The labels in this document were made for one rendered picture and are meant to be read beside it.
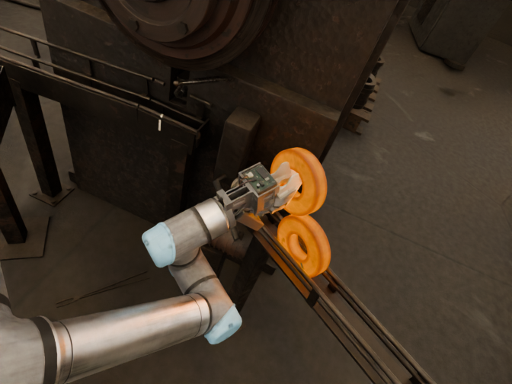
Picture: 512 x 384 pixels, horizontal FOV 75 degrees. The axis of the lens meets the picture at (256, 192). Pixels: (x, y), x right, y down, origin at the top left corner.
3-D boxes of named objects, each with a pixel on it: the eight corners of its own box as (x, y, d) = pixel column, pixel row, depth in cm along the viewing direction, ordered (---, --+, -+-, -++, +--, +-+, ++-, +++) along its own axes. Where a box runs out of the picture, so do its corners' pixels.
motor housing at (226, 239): (194, 273, 146) (212, 193, 108) (240, 295, 145) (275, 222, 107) (179, 299, 137) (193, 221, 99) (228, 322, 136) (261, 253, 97)
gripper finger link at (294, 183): (317, 168, 69) (280, 187, 66) (312, 185, 74) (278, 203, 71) (307, 158, 71) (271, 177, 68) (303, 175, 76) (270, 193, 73)
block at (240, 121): (224, 161, 116) (238, 102, 99) (245, 170, 115) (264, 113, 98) (211, 179, 109) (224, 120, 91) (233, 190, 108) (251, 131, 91)
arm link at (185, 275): (187, 305, 72) (179, 288, 62) (165, 263, 77) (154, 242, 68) (219, 285, 74) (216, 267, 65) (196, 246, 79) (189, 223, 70)
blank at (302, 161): (292, 133, 76) (280, 136, 74) (338, 177, 68) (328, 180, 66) (273, 183, 86) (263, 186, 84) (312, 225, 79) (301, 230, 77)
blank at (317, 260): (280, 211, 87) (270, 216, 85) (322, 212, 74) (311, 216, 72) (295, 267, 88) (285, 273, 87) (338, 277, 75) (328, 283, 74)
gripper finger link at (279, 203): (299, 195, 71) (265, 214, 68) (299, 199, 72) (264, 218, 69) (286, 180, 73) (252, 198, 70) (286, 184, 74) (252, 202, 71)
